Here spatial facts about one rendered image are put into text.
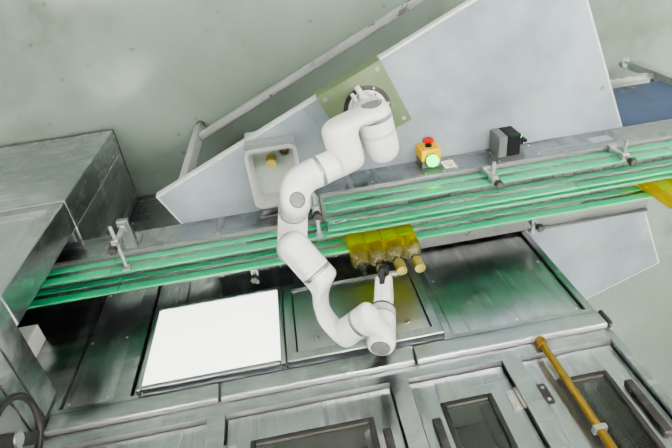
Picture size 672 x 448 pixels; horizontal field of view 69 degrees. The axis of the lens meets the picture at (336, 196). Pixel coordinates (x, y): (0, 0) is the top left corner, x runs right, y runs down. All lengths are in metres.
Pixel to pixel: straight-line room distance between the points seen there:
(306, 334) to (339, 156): 0.58
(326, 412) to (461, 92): 1.11
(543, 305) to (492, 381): 0.35
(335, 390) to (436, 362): 0.29
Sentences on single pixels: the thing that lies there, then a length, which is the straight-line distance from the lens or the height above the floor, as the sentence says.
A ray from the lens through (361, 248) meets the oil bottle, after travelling 1.59.
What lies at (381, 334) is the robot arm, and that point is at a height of 1.44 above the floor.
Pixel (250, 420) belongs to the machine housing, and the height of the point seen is 1.45.
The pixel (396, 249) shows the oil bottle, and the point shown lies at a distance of 1.58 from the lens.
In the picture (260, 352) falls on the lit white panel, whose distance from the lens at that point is 1.54.
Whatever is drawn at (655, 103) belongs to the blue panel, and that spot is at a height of 0.56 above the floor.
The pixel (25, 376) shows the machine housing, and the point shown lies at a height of 1.31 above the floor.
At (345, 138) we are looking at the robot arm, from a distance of 1.27.
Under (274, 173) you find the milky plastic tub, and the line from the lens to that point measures 1.73.
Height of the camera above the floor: 2.32
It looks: 60 degrees down
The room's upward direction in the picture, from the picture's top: 164 degrees clockwise
